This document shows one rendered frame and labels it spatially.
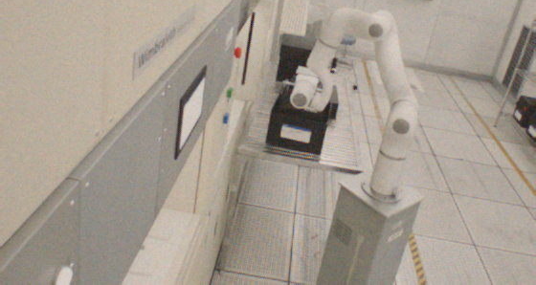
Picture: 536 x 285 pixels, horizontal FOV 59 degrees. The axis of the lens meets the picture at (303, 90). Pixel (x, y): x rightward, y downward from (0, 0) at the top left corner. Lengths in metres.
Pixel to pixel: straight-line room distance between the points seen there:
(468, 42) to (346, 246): 5.00
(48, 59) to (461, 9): 6.42
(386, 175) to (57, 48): 1.73
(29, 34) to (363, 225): 1.83
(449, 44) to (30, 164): 6.51
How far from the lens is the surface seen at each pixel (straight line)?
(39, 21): 0.43
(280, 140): 2.27
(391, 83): 1.91
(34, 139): 0.46
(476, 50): 6.93
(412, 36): 6.66
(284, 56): 3.00
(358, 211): 2.10
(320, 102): 2.02
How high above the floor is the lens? 1.86
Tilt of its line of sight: 22 degrees down
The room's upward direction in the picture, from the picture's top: 11 degrees clockwise
